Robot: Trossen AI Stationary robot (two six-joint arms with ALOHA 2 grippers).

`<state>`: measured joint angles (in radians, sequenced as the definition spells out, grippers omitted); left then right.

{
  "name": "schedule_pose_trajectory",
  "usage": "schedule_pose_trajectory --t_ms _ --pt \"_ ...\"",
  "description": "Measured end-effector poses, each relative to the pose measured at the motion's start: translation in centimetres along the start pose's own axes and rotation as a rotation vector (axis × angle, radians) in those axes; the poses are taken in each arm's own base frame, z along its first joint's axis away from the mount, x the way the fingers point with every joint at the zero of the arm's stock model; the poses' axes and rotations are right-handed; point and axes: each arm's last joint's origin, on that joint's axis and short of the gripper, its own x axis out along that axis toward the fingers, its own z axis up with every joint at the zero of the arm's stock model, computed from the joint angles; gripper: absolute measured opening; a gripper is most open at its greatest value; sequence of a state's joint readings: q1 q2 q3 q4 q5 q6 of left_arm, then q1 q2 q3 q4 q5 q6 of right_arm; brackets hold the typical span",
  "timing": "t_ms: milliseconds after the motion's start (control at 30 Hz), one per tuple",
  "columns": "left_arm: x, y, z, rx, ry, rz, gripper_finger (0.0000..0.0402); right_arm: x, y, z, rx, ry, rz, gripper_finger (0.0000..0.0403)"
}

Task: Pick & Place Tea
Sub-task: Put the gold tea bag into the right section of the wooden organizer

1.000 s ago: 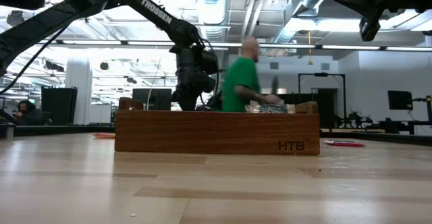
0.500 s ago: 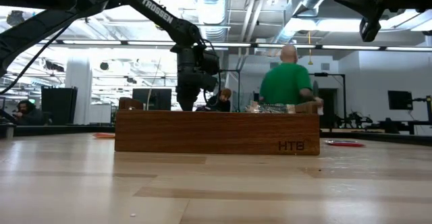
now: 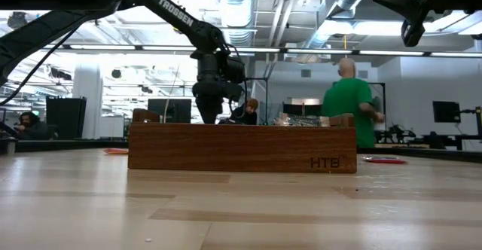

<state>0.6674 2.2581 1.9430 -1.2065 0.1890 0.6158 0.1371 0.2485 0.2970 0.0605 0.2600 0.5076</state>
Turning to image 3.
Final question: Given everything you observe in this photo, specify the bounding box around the person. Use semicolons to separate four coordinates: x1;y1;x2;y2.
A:
218;97;261;126
14;111;53;141
322;56;386;148

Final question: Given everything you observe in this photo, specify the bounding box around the black rig frame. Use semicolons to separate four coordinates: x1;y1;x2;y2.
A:
244;76;270;126
371;81;387;145

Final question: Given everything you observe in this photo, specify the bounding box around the small grey cylinder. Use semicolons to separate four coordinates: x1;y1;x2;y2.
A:
4;136;18;156

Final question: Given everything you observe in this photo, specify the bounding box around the hanging black spotlight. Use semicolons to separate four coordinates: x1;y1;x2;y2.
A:
6;11;29;32

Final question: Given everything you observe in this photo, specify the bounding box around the black desk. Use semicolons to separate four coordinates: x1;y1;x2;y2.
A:
420;132;482;152

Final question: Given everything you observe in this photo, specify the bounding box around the white pillar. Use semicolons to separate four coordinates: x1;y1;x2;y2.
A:
72;53;104;140

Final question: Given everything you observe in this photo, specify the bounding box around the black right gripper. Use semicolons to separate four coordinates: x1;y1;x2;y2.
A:
372;0;466;48

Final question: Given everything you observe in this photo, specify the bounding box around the small black monitor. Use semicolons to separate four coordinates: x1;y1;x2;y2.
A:
432;100;462;124

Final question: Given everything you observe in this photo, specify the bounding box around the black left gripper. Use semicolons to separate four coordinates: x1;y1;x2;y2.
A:
191;80;246;125

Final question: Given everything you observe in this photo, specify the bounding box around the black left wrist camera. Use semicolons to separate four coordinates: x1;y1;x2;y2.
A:
224;53;247;84

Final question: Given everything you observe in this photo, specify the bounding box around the wooden tea box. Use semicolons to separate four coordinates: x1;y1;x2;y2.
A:
127;108;358;175

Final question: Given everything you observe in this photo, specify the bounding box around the green white snack packet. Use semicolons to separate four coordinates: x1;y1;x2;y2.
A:
273;112;331;128

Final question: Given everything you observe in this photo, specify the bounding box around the red tea packet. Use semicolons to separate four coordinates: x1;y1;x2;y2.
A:
361;155;410;165

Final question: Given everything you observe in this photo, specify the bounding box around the black partition panel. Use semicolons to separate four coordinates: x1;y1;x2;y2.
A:
45;96;88;141

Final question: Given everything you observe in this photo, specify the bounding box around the long light strip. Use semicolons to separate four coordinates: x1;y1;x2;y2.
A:
0;42;482;58

